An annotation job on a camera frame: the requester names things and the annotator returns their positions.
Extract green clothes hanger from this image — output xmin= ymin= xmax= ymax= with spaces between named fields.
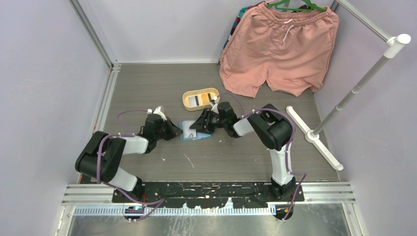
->
xmin=265 ymin=0 xmax=327 ymax=12

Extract pink shorts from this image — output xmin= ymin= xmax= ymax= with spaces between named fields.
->
xmin=219 ymin=2 xmax=339 ymax=97

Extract white credit card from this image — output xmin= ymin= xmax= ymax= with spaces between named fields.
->
xmin=181 ymin=120 xmax=199 ymax=141

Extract white card in tray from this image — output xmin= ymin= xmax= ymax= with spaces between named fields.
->
xmin=188 ymin=95 xmax=201 ymax=108

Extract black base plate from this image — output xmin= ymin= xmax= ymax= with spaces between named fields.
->
xmin=112 ymin=180 xmax=304 ymax=209

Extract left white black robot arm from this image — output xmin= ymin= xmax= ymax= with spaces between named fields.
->
xmin=75 ymin=114 xmax=183 ymax=203

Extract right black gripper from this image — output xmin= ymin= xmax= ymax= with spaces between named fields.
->
xmin=189 ymin=109 xmax=227 ymax=136

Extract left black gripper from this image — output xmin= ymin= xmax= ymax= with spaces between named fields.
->
xmin=155 ymin=118 xmax=183 ymax=142

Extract beige oval tray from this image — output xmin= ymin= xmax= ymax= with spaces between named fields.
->
xmin=182 ymin=88 xmax=219 ymax=111

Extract orange card in tray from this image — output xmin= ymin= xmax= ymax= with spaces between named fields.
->
xmin=201 ymin=93 xmax=212 ymax=106

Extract aluminium frame rail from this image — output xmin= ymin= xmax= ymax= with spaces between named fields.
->
xmin=61 ymin=61 xmax=121 ymax=206

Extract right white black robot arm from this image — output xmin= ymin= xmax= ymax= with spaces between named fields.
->
xmin=190 ymin=102 xmax=296 ymax=202

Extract colourful patterned garment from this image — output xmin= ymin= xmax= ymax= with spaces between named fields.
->
xmin=220 ymin=1 xmax=265 ymax=54

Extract blue card holder wallet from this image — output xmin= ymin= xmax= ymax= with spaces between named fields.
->
xmin=179 ymin=120 xmax=213 ymax=142

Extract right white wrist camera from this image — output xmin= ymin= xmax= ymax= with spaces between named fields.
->
xmin=210 ymin=96 xmax=219 ymax=114

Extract grey white clothes rack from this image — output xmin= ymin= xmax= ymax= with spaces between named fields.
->
xmin=286 ymin=33 xmax=412 ymax=171

